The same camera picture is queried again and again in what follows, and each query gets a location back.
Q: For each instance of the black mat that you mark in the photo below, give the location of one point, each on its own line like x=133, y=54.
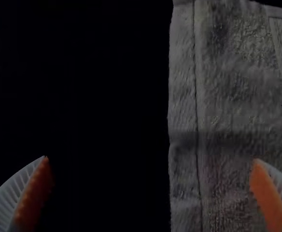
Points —
x=83, y=96

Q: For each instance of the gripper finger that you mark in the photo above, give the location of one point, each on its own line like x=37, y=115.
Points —
x=273, y=198
x=13, y=203

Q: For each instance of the pale towel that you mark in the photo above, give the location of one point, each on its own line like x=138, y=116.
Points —
x=228, y=96

